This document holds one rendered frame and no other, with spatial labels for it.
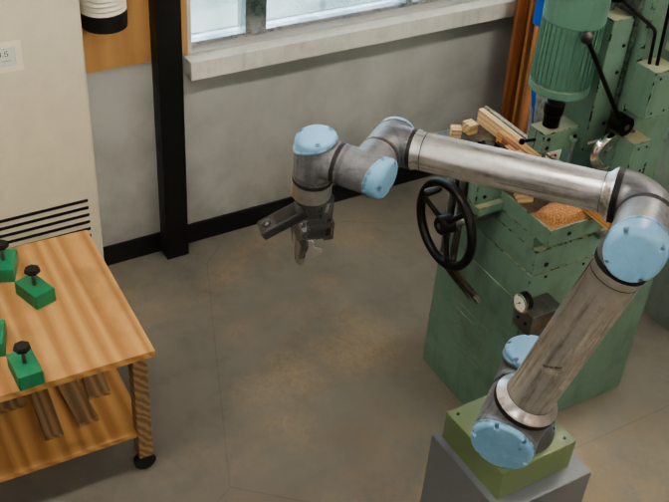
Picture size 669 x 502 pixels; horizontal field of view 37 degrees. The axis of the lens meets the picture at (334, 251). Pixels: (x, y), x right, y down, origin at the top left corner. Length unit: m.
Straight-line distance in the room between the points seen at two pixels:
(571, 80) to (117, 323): 1.49
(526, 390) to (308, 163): 0.69
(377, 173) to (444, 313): 1.49
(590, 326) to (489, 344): 1.26
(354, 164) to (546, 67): 0.98
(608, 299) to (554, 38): 1.03
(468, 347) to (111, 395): 1.20
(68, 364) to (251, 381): 0.87
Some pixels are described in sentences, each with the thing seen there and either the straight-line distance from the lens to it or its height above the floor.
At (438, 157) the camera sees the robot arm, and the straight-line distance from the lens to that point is 2.13.
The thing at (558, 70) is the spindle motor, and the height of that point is 1.29.
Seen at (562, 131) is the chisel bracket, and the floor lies 1.06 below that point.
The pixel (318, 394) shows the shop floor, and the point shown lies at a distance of 3.54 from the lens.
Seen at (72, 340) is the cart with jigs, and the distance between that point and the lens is 2.99.
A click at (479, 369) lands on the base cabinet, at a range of 3.40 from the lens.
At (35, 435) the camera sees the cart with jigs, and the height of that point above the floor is 0.18.
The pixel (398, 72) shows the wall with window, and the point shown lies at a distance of 4.33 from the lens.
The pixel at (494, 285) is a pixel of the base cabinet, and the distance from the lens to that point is 3.18.
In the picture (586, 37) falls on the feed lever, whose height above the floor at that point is 1.44.
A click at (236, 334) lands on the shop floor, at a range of 3.76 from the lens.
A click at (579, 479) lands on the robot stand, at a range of 2.71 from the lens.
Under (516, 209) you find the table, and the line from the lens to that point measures 2.99.
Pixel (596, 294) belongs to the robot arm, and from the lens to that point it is 2.02.
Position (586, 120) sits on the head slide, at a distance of 3.06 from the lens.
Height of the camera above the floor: 2.51
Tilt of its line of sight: 37 degrees down
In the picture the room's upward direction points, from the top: 5 degrees clockwise
